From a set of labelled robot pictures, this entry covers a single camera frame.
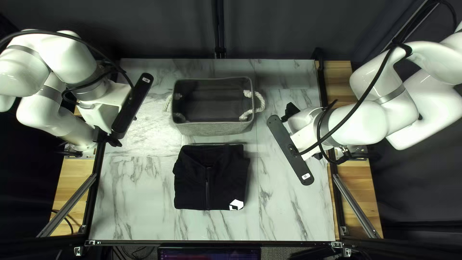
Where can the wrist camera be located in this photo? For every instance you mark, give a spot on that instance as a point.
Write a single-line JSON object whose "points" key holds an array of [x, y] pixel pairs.
{"points": [[288, 148], [131, 104]]}

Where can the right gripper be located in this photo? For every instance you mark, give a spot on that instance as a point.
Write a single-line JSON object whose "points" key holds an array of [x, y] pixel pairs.
{"points": [[303, 126]]}

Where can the laptop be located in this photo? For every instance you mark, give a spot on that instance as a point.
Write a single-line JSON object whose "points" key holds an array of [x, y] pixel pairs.
{"points": [[209, 253]]}

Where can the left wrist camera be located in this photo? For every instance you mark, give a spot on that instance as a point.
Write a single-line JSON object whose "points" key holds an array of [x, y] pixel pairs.
{"points": [[131, 104]]}

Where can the grey fabric basket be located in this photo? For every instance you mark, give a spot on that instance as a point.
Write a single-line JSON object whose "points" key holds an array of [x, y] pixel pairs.
{"points": [[213, 119]]}

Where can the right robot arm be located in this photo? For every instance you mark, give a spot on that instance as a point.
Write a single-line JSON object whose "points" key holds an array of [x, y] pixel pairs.
{"points": [[389, 108]]}

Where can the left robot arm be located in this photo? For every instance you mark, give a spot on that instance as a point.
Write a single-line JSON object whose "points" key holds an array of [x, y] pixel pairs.
{"points": [[32, 65]]}

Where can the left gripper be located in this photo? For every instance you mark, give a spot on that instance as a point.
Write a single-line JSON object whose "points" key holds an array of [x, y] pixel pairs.
{"points": [[101, 106]]}

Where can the black sweatshirt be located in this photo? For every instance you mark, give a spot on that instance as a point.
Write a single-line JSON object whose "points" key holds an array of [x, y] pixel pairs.
{"points": [[211, 177]]}

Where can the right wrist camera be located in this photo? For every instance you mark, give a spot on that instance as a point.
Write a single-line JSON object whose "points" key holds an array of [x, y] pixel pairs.
{"points": [[288, 148]]}

